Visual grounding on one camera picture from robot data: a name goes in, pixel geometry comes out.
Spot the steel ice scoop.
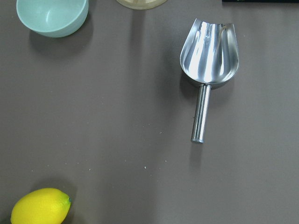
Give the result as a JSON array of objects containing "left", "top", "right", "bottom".
[{"left": 180, "top": 18, "right": 239, "bottom": 144}]

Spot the wooden mug tree stand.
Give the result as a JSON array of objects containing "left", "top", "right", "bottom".
[{"left": 117, "top": 0, "right": 167, "bottom": 10}]

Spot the green bowl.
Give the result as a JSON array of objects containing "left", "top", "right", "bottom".
[{"left": 16, "top": 0, "right": 89, "bottom": 38}]

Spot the black tray far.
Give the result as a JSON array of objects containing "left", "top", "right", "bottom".
[{"left": 222, "top": 0, "right": 299, "bottom": 3}]

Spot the yellow lemon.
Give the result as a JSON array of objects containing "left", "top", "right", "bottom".
[{"left": 10, "top": 188, "right": 71, "bottom": 224}]

